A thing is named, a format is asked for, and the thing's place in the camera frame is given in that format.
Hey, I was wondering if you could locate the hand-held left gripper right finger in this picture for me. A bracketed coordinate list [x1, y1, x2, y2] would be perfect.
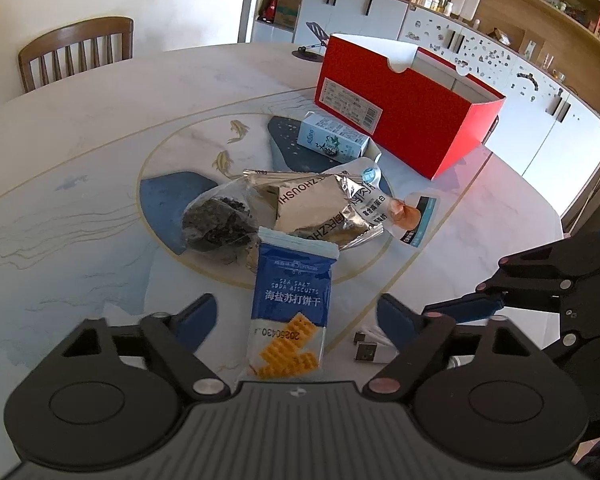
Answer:
[364, 295, 545, 401]

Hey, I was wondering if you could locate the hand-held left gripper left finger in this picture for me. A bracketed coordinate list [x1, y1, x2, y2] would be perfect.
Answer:
[55, 294, 231, 401]

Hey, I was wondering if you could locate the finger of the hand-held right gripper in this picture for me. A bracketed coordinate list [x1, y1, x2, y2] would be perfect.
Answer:
[424, 246, 573, 325]

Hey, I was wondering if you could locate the blue biscuit packet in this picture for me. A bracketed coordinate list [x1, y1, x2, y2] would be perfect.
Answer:
[235, 226, 339, 386]

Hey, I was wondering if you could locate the clear bag of dark tea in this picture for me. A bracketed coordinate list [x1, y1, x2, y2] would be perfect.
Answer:
[181, 177, 261, 261]

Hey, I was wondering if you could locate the white snack pouch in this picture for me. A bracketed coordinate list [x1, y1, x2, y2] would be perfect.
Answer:
[325, 157, 438, 248]

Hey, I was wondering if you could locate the silver foil packet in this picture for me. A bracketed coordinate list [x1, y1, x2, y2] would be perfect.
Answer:
[243, 169, 385, 273]

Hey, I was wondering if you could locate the small white carton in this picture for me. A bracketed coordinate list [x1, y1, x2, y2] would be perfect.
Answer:
[297, 111, 383, 162]

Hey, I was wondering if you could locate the red cardboard box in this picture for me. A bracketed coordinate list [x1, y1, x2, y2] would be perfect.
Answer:
[314, 33, 506, 181]

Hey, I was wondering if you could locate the white marble patterned desktop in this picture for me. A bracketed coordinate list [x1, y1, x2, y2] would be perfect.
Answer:
[0, 41, 565, 480]

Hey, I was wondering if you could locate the white cabinet with stickers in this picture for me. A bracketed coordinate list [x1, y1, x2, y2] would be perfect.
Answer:
[400, 4, 600, 216]

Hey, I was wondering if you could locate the black phone stand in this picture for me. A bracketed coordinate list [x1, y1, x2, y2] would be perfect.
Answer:
[291, 22, 331, 61]

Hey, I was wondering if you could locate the brown wooden chair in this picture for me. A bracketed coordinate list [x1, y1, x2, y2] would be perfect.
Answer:
[18, 16, 134, 93]

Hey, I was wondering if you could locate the white cabinet row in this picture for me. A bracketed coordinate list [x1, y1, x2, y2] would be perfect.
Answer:
[252, 0, 600, 126]

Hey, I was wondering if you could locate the cardboard carton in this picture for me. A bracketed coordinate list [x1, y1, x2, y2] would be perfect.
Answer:
[274, 0, 303, 28]

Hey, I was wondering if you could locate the white cabinet with black handles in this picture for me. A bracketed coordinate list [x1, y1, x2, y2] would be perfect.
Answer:
[250, 0, 411, 47]

